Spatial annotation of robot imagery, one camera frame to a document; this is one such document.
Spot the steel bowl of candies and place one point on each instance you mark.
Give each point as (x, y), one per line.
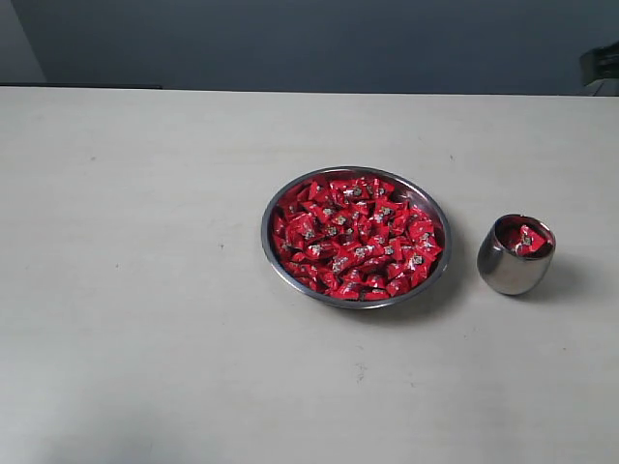
(430, 212)

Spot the stainless steel cup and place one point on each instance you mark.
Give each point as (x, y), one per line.
(506, 273)

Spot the pile of red wrapped candies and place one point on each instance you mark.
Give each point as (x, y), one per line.
(355, 237)

